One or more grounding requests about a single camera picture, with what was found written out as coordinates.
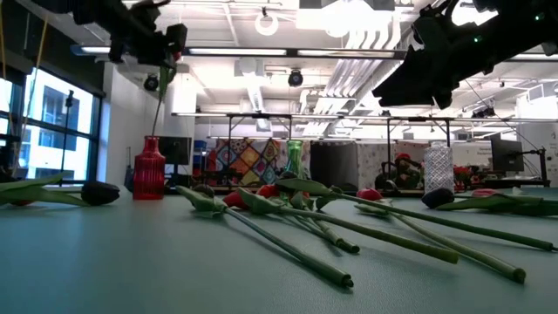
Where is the bunch of red flowers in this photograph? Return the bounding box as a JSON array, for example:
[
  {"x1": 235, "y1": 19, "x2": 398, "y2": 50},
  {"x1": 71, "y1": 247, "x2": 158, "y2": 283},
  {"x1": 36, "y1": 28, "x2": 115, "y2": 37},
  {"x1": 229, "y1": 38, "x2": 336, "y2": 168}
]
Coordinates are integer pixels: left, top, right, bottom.
[{"x1": 453, "y1": 164, "x2": 480, "y2": 193}]

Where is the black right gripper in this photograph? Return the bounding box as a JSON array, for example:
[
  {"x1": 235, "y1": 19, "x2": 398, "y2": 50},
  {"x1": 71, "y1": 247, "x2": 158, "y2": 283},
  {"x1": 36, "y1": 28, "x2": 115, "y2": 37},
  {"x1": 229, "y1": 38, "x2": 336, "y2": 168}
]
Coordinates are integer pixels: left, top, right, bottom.
[{"x1": 371, "y1": 10, "x2": 493, "y2": 110}]

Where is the black metal frame rack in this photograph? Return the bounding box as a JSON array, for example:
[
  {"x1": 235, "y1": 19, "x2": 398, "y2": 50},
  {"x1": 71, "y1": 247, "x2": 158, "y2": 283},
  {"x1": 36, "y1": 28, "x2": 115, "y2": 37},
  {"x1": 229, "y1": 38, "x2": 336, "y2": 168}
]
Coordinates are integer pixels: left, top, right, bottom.
[
  {"x1": 225, "y1": 112, "x2": 294, "y2": 189},
  {"x1": 385, "y1": 115, "x2": 453, "y2": 189}
]

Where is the clear glass vase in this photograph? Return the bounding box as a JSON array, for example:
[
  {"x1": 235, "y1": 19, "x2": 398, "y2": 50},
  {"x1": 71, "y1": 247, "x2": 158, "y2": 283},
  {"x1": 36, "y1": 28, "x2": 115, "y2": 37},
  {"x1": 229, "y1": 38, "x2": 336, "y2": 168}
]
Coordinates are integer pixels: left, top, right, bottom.
[{"x1": 423, "y1": 141, "x2": 454, "y2": 195}]

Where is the black computer monitor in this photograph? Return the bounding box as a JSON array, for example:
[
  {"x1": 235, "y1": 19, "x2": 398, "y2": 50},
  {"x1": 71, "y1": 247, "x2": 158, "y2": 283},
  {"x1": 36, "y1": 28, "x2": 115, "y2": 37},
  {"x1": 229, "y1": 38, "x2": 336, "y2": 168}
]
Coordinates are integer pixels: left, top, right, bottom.
[
  {"x1": 157, "y1": 136, "x2": 193, "y2": 166},
  {"x1": 491, "y1": 138, "x2": 525, "y2": 174}
]

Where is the black light stand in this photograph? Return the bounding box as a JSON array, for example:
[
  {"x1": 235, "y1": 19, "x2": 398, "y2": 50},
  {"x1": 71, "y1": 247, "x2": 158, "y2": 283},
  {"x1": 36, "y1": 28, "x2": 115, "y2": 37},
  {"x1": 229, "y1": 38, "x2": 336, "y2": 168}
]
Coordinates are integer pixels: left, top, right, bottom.
[{"x1": 59, "y1": 89, "x2": 76, "y2": 184}]

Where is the white ring lamp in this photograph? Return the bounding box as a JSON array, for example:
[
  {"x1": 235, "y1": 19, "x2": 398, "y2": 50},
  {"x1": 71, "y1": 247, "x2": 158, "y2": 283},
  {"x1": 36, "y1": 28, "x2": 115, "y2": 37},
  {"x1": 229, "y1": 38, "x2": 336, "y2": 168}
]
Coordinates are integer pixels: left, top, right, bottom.
[{"x1": 255, "y1": 11, "x2": 280, "y2": 38}]

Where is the green table mat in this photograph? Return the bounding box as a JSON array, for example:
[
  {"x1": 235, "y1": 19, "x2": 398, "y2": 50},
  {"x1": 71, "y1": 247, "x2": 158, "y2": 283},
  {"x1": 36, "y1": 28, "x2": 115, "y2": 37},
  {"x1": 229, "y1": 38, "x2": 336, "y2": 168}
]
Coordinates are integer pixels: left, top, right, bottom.
[{"x1": 0, "y1": 187, "x2": 558, "y2": 314}]

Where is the red ribbed vase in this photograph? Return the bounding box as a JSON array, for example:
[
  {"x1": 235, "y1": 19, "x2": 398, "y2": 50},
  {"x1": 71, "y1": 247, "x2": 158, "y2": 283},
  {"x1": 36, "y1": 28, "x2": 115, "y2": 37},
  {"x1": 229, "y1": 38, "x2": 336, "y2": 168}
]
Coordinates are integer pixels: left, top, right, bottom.
[{"x1": 133, "y1": 135, "x2": 167, "y2": 201}]

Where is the yellow cable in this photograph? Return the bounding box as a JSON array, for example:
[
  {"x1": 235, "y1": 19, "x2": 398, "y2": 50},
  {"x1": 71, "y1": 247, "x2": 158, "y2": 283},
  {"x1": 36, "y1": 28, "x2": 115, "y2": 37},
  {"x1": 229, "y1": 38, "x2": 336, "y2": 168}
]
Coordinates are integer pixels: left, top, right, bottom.
[{"x1": 11, "y1": 17, "x2": 49, "y2": 175}]

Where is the large black framed window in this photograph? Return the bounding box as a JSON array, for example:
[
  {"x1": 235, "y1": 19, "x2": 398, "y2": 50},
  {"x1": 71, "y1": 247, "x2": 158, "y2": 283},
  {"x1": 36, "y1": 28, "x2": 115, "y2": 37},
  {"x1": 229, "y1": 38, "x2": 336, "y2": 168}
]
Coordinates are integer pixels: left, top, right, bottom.
[{"x1": 0, "y1": 65, "x2": 104, "y2": 182}]

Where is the person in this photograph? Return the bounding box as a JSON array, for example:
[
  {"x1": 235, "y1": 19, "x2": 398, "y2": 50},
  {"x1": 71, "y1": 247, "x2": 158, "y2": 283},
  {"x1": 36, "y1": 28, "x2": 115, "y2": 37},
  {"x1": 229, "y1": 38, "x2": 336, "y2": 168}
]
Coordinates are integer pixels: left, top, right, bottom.
[{"x1": 383, "y1": 152, "x2": 424, "y2": 193}]

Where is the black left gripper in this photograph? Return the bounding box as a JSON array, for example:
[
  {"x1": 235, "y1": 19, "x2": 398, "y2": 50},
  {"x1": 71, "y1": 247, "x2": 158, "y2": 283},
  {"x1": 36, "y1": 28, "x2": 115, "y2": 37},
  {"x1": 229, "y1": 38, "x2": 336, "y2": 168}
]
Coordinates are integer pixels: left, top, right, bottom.
[{"x1": 108, "y1": 2, "x2": 188, "y2": 67}]

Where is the black overhead light bar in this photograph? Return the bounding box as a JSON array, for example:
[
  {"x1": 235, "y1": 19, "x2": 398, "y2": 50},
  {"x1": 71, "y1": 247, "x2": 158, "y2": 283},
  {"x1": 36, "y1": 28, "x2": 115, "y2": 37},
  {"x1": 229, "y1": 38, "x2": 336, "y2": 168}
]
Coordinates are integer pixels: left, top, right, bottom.
[{"x1": 71, "y1": 43, "x2": 407, "y2": 61}]

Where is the black curtain panel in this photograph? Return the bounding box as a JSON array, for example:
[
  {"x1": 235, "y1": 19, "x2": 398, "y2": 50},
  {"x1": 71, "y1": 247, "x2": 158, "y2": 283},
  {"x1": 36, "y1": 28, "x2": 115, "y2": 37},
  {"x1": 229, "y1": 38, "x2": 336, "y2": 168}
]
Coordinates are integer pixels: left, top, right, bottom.
[{"x1": 310, "y1": 141, "x2": 359, "y2": 189}]

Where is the colourful patchwork quilt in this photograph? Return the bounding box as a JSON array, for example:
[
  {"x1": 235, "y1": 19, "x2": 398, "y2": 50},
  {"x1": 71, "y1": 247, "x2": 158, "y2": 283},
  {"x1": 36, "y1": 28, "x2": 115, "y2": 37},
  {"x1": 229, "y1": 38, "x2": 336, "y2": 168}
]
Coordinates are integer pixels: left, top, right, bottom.
[{"x1": 214, "y1": 138, "x2": 283, "y2": 187}]

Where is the white patterned cloth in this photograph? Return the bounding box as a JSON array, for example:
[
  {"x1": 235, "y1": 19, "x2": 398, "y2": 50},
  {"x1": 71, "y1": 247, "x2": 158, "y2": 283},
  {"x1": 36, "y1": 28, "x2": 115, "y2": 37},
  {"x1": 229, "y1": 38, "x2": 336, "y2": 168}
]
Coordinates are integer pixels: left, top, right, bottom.
[{"x1": 357, "y1": 143, "x2": 396, "y2": 189}]

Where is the green glass vase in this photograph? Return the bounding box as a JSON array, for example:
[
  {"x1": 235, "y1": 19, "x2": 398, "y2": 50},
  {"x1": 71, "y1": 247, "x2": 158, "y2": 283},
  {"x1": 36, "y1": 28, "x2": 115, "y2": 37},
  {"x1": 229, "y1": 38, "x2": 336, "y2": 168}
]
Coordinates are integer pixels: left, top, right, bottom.
[{"x1": 285, "y1": 140, "x2": 305, "y2": 178}]

